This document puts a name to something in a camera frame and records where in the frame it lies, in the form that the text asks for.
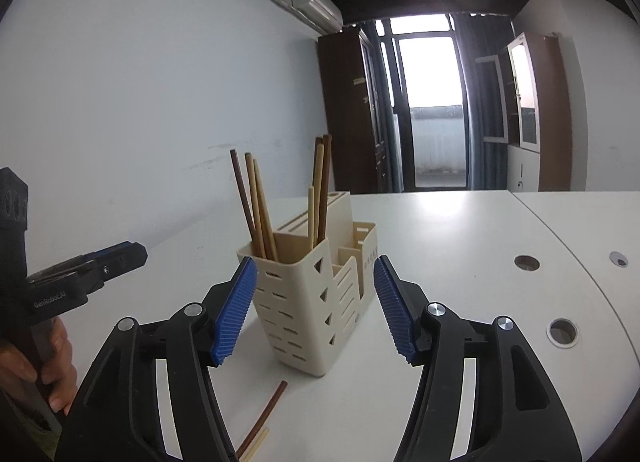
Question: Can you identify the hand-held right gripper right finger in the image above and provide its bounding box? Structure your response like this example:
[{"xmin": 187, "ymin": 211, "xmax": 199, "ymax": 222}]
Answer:
[{"xmin": 372, "ymin": 254, "xmax": 583, "ymax": 462}]

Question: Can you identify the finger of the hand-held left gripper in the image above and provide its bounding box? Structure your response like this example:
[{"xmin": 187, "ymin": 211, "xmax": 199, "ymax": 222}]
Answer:
[
  {"xmin": 29, "ymin": 241, "xmax": 137, "ymax": 283},
  {"xmin": 27, "ymin": 243, "xmax": 149, "ymax": 296}
]

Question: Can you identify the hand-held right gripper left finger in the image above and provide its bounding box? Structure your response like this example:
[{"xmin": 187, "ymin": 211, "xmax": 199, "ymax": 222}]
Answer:
[{"xmin": 54, "ymin": 256, "xmax": 260, "ymax": 462}]

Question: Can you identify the beige plastic utensil holder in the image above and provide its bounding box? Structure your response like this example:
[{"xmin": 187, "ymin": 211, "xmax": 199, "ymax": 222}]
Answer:
[{"xmin": 236, "ymin": 190, "xmax": 379, "ymax": 377}]

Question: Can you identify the brown wooden chopstick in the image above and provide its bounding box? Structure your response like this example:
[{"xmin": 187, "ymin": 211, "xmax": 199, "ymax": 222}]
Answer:
[
  {"xmin": 229, "ymin": 148, "xmax": 265, "ymax": 259},
  {"xmin": 235, "ymin": 380, "xmax": 289, "ymax": 458},
  {"xmin": 313, "ymin": 137, "xmax": 324, "ymax": 248},
  {"xmin": 319, "ymin": 134, "xmax": 333, "ymax": 244}
]

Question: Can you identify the person's left hand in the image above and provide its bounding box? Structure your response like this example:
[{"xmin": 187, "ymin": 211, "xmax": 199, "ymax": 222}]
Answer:
[{"xmin": 0, "ymin": 314, "xmax": 79, "ymax": 418}]

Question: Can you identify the dark grey curtain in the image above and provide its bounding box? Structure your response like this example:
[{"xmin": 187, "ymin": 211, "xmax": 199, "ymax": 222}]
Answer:
[
  {"xmin": 450, "ymin": 12, "xmax": 510, "ymax": 191},
  {"xmin": 360, "ymin": 19, "xmax": 407, "ymax": 193}
]

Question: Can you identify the brown wooden cabinet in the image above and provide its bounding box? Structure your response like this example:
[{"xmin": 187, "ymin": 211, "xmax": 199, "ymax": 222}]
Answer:
[{"xmin": 317, "ymin": 27, "xmax": 397, "ymax": 196}]

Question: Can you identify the glass balcony door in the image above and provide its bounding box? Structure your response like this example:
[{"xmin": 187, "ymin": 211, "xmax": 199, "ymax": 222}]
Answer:
[{"xmin": 385, "ymin": 14, "xmax": 472, "ymax": 191}]

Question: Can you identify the glass door cabinet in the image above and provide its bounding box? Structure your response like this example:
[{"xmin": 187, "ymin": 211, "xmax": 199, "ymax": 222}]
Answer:
[{"xmin": 474, "ymin": 32, "xmax": 574, "ymax": 193}]

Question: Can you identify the white air conditioner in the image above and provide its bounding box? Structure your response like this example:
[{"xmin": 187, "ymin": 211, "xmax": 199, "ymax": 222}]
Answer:
[{"xmin": 290, "ymin": 0, "xmax": 344, "ymax": 33}]

